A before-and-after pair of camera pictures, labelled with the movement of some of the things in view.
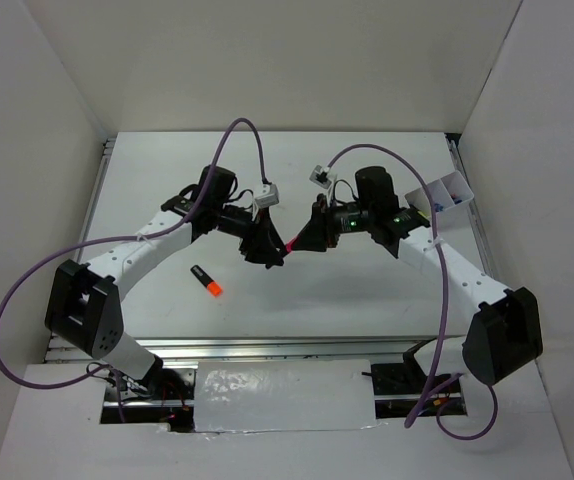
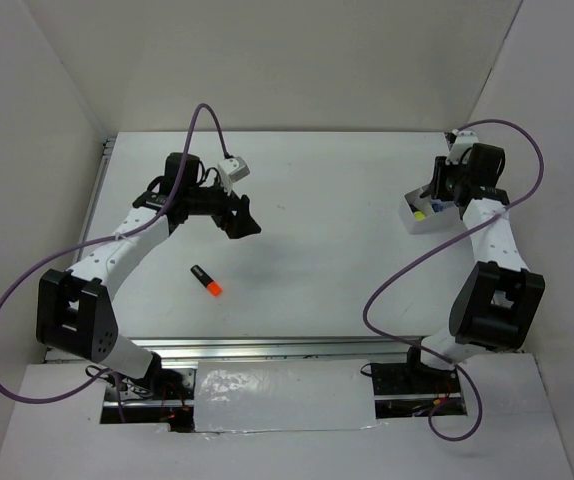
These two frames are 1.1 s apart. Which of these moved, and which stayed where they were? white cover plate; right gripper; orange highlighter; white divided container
Moved: right gripper
Stayed: white divided container; orange highlighter; white cover plate
